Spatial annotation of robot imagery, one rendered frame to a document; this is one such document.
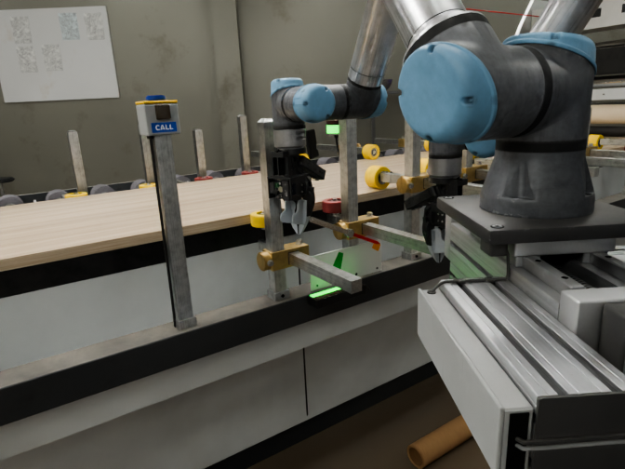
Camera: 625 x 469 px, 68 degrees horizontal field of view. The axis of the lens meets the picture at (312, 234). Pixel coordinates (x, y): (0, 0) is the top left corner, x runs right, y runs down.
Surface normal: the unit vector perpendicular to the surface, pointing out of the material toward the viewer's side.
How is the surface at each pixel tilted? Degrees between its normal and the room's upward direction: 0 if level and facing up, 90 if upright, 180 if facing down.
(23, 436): 90
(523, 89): 87
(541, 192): 72
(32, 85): 90
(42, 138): 90
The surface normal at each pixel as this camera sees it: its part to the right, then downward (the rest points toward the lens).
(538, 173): -0.37, -0.04
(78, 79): 0.04, 0.27
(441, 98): -0.84, 0.28
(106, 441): 0.56, 0.20
